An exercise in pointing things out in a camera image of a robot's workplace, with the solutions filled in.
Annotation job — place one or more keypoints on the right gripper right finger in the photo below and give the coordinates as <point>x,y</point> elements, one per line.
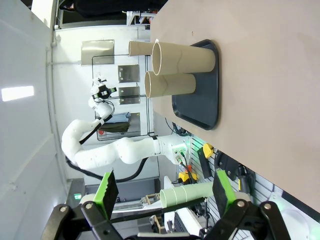
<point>222,195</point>

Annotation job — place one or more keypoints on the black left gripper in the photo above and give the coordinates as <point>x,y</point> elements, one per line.
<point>103,92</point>

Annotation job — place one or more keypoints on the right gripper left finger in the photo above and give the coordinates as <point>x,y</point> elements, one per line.
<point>107,197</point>

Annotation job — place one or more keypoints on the tall brown paper cup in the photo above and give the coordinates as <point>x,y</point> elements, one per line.
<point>190,60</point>
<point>175,86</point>
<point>140,48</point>

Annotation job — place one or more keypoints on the white lace paper coaster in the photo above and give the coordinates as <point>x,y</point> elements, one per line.
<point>156,39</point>

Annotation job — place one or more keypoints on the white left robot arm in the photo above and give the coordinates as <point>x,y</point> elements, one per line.
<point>140,150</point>

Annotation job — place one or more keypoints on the pale green stacked cup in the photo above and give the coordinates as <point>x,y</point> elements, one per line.
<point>200,191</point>
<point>167,197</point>
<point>180,195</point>

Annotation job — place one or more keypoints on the black yellow handheld device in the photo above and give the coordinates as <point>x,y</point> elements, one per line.
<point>243,180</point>

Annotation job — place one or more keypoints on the light blue cloth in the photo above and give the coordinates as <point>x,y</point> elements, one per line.
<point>120,117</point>

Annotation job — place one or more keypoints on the green exit sign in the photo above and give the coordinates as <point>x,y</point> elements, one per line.
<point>77,196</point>

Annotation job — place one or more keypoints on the black power adapter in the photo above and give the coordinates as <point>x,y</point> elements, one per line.
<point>205,165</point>

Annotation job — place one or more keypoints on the dark green cloth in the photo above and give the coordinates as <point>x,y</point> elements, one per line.
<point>116,127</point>

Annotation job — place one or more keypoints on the yellow black control box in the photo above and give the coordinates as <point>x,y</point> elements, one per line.
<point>186,177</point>

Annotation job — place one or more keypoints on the rectangular ceiling light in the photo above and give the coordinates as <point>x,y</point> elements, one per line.
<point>17,93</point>

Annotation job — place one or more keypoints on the black plastic serving tray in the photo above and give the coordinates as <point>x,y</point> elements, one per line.
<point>200,110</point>

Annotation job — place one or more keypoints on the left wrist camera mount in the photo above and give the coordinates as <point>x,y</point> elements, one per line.
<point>97,82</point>

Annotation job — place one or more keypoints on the small steel wall panel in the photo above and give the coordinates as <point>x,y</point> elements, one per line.
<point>128,73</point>
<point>130,99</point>

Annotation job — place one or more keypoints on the large steel wall panel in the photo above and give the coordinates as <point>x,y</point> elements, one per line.
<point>98,51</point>

